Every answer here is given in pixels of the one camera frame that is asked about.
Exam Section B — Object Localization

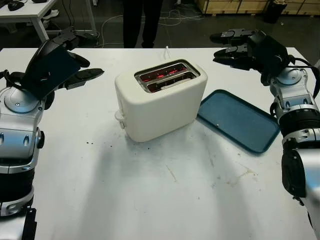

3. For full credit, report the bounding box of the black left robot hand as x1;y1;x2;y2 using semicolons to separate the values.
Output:
29;26;105;111

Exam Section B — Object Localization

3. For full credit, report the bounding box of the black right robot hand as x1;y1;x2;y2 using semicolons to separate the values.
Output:
209;28;272;87

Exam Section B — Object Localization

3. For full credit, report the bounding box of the person in dark trousers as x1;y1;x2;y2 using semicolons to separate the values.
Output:
122;0;163;49

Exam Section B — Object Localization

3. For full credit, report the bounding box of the white two-slot toaster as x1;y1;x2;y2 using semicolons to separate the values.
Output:
114;58;209;143

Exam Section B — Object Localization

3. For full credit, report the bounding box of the wooden crate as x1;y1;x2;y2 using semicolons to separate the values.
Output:
193;0;268;15
282;0;320;16

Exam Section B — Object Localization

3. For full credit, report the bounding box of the blue rectangular tray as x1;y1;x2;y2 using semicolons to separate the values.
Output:
196;89;281;157

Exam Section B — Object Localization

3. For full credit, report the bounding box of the black trash bin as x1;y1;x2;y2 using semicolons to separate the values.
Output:
263;0;286;25

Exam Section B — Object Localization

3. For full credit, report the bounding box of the white shoe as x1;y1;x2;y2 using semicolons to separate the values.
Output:
44;9;60;19

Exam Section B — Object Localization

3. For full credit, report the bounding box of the white desk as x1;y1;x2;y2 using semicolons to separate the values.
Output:
0;0;98;38

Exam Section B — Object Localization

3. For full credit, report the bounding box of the black computer mouse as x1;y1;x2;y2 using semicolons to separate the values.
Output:
7;1;25;11

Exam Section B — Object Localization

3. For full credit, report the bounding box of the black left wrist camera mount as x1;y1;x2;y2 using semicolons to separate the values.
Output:
18;46;81;99

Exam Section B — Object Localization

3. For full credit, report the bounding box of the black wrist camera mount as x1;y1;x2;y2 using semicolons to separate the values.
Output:
247;31;290;75
18;46;81;99

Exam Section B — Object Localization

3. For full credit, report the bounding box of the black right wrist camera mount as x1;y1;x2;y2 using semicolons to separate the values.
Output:
247;31;290;75

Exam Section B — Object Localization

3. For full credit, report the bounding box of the white floor cable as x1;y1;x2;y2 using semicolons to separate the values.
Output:
99;9;203;48

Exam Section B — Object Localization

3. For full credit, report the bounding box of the white toaster power cable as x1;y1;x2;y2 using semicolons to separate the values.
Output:
159;45;172;61

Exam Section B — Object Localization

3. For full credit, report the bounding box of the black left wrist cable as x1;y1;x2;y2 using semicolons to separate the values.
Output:
0;70;25;88

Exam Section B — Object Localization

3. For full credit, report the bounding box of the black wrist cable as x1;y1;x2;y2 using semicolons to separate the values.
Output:
0;70;25;88
287;54;320;98

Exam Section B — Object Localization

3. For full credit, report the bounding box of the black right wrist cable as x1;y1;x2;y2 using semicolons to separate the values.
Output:
287;54;320;98

